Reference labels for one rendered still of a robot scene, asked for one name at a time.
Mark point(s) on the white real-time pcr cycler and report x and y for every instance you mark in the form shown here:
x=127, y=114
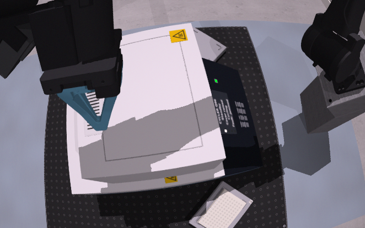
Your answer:
x=178, y=119

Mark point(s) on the white well pcr plate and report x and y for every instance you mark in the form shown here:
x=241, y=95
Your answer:
x=222, y=211

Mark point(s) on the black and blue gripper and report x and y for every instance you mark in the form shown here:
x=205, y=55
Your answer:
x=100, y=63

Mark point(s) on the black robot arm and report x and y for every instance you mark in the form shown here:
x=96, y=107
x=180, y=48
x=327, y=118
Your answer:
x=25, y=25

